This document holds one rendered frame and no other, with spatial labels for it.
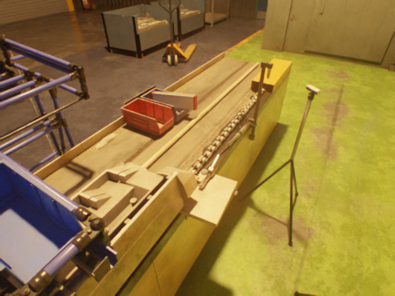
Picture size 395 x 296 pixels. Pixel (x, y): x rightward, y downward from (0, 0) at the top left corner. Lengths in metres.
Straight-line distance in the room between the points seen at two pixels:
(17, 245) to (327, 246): 2.01
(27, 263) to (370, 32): 6.19
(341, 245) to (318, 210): 0.35
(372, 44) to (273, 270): 5.19
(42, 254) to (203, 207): 0.73
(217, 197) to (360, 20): 5.39
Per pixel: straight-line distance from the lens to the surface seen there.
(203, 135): 1.76
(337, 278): 2.16
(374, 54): 6.35
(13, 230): 0.83
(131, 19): 5.68
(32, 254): 0.77
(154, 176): 1.17
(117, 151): 1.70
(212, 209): 1.22
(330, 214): 2.48
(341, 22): 6.22
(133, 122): 1.87
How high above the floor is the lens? 1.77
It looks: 38 degrees down
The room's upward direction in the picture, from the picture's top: straight up
